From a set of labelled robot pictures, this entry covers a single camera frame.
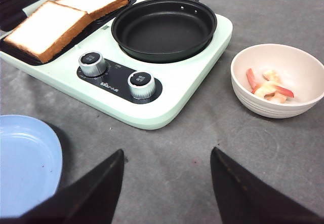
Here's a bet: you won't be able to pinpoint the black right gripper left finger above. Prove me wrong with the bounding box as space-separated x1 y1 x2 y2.
16 149 125 223

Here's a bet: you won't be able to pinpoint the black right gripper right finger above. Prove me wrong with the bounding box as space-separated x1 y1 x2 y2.
210 147 323 223

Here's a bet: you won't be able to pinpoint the beige ribbed bowl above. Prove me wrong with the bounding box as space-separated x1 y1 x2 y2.
230 44 323 119

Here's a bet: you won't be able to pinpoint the toast slice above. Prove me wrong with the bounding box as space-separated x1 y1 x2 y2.
4 1 91 63
56 0 129 20

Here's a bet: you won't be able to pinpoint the shrimp pieces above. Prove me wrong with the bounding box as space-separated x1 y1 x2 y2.
246 68 294 103

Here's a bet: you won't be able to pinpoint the mint green breakfast maker base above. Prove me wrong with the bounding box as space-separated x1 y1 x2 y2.
1 15 233 130

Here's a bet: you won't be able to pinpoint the blue plate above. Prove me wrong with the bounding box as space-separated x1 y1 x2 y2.
1 115 63 217

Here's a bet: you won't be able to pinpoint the silver right knob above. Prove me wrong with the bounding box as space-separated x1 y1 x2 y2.
128 71 156 100

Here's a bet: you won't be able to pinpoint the silver knob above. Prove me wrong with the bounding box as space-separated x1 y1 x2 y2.
78 51 107 77
128 71 156 100

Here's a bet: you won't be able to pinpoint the silver left knob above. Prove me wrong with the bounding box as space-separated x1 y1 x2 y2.
78 51 107 77

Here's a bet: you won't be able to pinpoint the black frying pan green handle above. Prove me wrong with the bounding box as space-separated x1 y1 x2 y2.
111 0 217 63

